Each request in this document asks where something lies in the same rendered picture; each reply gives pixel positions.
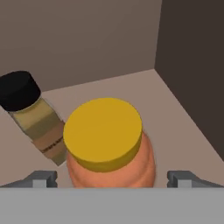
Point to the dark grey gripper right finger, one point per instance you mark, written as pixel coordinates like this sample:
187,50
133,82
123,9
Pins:
180,178

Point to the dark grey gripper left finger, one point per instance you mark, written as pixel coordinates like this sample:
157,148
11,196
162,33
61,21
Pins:
43,177

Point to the cinnamon jar with black lid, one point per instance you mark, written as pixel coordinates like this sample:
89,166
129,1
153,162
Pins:
32,116

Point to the orange honey bottle yellow lid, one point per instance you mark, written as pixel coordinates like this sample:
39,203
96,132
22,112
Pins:
103,134

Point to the brown cabinet interior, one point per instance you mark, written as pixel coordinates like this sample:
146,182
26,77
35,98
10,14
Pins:
116,43

